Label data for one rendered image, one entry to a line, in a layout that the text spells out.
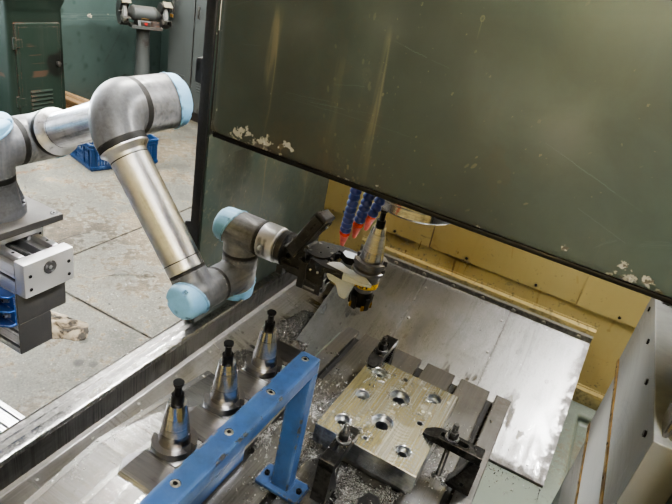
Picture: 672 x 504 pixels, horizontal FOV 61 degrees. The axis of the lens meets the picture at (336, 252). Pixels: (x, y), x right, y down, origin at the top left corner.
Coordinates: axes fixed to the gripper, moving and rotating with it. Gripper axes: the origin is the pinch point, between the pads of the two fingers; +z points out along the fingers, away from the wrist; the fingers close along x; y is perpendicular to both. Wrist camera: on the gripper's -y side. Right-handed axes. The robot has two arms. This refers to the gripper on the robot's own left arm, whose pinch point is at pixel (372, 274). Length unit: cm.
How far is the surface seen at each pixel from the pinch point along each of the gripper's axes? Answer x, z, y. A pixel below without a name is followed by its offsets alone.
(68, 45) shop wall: -311, -456, 71
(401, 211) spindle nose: 7.9, 4.8, -17.2
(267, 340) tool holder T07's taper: 23.1, -7.5, 6.1
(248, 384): 27.4, -7.3, 12.5
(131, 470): 51, -9, 12
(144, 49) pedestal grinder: -354, -401, 64
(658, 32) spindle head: 33, 30, -50
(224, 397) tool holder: 34.5, -7.0, 10.0
